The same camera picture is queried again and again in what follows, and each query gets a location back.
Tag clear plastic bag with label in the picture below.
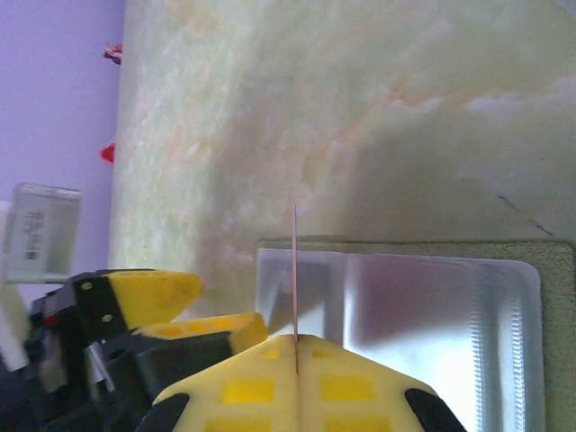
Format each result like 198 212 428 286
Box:
0 182 83 285

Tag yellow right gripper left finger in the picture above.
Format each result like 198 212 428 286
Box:
134 333 299 432

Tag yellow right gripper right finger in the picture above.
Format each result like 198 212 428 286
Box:
295 333 469 432

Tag red VIP card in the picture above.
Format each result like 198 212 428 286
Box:
289 194 302 374

